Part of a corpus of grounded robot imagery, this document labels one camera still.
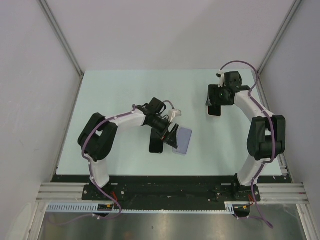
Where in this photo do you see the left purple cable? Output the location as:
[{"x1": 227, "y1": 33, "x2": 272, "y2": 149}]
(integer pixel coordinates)
[{"x1": 47, "y1": 99, "x2": 175, "y2": 227}]

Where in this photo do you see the lilac silicone phone case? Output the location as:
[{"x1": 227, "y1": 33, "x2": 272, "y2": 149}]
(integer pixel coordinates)
[{"x1": 172, "y1": 127, "x2": 192, "y2": 156}]

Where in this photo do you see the front aluminium rail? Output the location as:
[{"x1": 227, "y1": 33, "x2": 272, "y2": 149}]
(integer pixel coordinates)
[{"x1": 37, "y1": 183, "x2": 309, "y2": 204}]

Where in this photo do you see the right aluminium frame post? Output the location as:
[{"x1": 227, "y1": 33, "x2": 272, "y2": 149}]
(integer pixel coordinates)
[{"x1": 257, "y1": 0, "x2": 304, "y2": 75}]

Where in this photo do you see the aluminium rail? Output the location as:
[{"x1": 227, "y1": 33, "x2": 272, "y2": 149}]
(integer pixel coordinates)
[
  {"x1": 37, "y1": 183, "x2": 309, "y2": 204},
  {"x1": 256, "y1": 76, "x2": 320, "y2": 240}
]

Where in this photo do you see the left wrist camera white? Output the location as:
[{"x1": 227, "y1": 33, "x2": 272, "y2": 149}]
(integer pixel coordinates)
[{"x1": 168, "y1": 109, "x2": 182, "y2": 122}]

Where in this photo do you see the right side aluminium rail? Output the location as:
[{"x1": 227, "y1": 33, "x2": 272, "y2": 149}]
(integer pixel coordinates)
[{"x1": 256, "y1": 76, "x2": 320, "y2": 240}]

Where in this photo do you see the left aluminium frame post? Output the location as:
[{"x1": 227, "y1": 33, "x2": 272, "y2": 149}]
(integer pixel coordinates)
[{"x1": 36, "y1": 0, "x2": 84, "y2": 80}]

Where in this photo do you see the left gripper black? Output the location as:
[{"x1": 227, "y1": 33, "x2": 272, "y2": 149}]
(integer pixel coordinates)
[{"x1": 150, "y1": 115, "x2": 179, "y2": 149}]

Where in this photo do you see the aluminium frame post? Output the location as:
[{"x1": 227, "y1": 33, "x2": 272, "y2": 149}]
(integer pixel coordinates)
[
  {"x1": 257, "y1": 0, "x2": 304, "y2": 75},
  {"x1": 36, "y1": 0, "x2": 84, "y2": 80}
]

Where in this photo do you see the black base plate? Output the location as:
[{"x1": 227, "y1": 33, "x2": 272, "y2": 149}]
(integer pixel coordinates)
[{"x1": 52, "y1": 175, "x2": 292, "y2": 210}]

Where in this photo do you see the grey slotted cable duct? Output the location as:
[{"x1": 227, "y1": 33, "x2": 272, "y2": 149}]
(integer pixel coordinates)
[{"x1": 45, "y1": 202, "x2": 251, "y2": 215}]

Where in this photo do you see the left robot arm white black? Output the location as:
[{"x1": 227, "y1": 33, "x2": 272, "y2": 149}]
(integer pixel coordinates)
[{"x1": 77, "y1": 97, "x2": 182, "y2": 200}]

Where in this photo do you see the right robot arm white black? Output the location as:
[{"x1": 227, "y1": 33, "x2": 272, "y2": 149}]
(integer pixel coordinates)
[{"x1": 206, "y1": 71, "x2": 286, "y2": 201}]

